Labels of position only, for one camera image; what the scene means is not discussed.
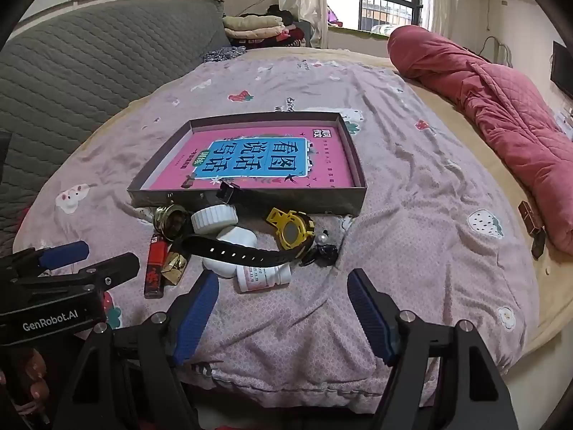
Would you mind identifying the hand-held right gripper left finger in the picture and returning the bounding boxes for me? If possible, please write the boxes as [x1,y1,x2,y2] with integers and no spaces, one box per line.
[51,270,221,430]

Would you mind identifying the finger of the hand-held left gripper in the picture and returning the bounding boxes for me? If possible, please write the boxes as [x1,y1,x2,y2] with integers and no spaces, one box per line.
[9,252,140,298]
[0,240,90,281]

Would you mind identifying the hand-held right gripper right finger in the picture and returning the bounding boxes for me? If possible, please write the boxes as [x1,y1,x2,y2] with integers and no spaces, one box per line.
[347,269,520,430]

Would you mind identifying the red lighter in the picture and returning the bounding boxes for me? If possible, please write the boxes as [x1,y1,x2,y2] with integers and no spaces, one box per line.
[143,234,168,300]

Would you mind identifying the metal threaded knob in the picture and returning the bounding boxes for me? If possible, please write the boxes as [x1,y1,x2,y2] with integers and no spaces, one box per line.
[152,205,191,243]

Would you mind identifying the white pill bottle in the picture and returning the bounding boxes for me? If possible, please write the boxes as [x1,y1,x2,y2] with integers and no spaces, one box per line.
[235,262,293,294]

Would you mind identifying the black pearl hair clip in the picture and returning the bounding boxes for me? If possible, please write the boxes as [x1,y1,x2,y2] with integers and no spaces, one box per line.
[299,230,340,267]

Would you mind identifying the white earbuds case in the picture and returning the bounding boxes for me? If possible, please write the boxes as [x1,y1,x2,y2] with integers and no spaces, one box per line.
[201,226,258,278]

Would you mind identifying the white bottle cap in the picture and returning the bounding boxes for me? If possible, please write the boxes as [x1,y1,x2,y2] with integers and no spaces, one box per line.
[191,205,239,235]

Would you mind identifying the black and yellow watch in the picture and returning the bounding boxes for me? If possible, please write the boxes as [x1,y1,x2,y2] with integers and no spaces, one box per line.
[172,181,316,267]

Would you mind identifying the grey cardboard box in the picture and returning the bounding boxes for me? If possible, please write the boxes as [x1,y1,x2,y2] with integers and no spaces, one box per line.
[126,113,369,218]

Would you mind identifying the person's left hand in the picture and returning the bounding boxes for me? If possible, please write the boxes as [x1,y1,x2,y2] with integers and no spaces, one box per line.
[0,347,51,413]

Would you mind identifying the purple printed blanket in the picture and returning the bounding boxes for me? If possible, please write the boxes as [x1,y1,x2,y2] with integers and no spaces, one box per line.
[13,56,544,413]

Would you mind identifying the pink book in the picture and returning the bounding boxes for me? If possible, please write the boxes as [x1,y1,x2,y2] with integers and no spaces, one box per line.
[145,124,356,191]

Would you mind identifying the brown lipstick tube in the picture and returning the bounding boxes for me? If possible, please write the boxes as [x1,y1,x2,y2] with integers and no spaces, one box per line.
[518,200,546,236]

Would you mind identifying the grey quilted headboard cover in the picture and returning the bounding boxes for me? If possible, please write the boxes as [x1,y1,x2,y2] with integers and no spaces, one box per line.
[0,0,231,252]

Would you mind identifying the blue patterned cloth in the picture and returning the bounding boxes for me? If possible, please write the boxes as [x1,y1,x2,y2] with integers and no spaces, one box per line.
[202,46,248,64]

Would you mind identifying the red quilt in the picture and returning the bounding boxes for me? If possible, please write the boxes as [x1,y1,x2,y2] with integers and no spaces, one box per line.
[387,24,573,256]

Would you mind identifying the folded pink blanket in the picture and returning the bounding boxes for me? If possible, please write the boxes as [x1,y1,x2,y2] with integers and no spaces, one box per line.
[225,27,289,42]

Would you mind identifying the folded cream blanket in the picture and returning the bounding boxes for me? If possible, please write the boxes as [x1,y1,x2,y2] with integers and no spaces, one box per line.
[222,15,286,32]

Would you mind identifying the red patterned cloth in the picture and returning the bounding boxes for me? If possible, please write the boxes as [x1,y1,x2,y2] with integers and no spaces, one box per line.
[275,27,309,49]

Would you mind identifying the black television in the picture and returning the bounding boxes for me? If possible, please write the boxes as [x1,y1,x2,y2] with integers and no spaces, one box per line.
[550,40,573,100]

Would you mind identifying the cream curtain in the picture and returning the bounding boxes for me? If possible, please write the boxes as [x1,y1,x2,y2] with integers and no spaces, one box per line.
[423,0,461,41]
[278,0,328,49]

